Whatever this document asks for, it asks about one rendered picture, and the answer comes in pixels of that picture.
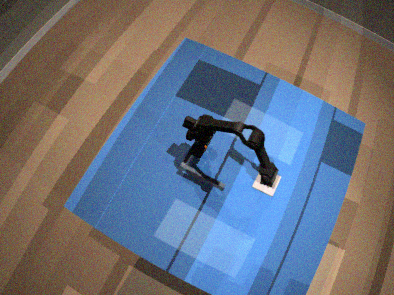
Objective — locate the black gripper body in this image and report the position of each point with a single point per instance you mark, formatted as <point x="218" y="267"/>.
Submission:
<point x="198" y="150"/>

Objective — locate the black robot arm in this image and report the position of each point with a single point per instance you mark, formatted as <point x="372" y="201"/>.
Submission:
<point x="206" y="125"/>

